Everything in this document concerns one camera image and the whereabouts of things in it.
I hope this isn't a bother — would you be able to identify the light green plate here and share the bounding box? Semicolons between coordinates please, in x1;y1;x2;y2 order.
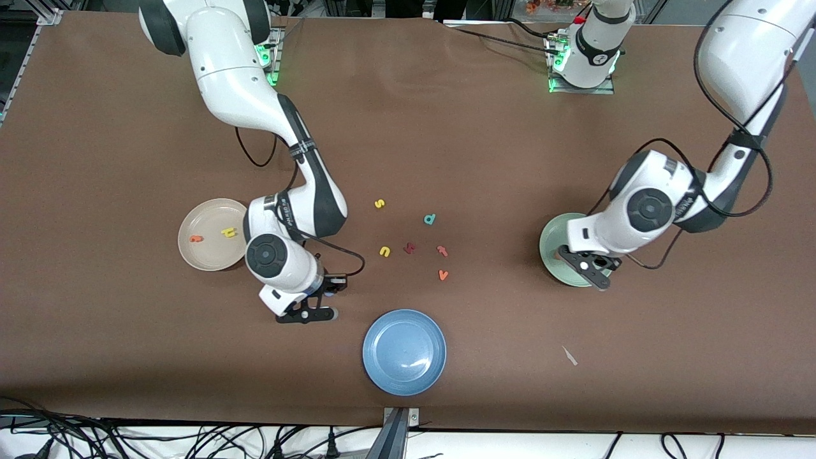
539;213;614;288

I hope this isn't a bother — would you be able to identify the blue plate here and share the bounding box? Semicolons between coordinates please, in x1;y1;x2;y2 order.
362;309;447;397

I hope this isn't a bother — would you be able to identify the beige brown plate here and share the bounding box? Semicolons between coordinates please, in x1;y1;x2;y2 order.
178;198;251;272

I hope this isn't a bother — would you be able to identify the brown table cover sheet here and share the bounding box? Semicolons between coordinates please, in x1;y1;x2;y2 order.
0;10;816;435

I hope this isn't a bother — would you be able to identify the orange decorative object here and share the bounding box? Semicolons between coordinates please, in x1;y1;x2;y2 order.
526;0;576;15

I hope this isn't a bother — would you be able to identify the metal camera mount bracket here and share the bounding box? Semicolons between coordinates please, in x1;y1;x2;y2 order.
367;407;421;459

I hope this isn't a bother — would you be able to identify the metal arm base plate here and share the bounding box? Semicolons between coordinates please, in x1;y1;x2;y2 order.
255;25;282;87
546;35;616;95

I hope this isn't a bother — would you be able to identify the black base cable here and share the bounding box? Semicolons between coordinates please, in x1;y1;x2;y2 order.
446;24;557;55
507;18;562;40

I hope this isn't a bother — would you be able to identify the black cable tangle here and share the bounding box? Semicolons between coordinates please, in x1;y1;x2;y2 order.
0;395;383;459

